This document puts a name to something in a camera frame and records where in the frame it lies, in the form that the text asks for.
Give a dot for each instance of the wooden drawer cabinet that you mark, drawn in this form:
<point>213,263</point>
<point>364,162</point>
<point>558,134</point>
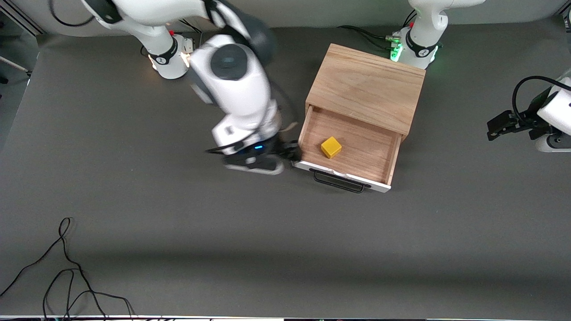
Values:
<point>366,84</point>

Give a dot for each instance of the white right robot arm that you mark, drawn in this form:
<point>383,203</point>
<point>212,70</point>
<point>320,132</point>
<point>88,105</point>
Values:
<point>241,93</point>

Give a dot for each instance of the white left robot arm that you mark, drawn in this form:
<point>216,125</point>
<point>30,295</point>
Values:
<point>421,26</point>

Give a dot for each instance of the yellow block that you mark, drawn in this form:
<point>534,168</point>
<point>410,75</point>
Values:
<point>331,147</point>

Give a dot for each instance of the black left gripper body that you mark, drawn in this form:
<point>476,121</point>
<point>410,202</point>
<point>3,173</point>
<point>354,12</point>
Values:
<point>523,122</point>

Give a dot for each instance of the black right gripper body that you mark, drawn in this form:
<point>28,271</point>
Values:
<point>277,149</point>

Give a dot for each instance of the white-fronted wooden drawer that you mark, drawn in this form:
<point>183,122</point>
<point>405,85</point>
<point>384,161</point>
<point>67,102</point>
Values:
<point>361,147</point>

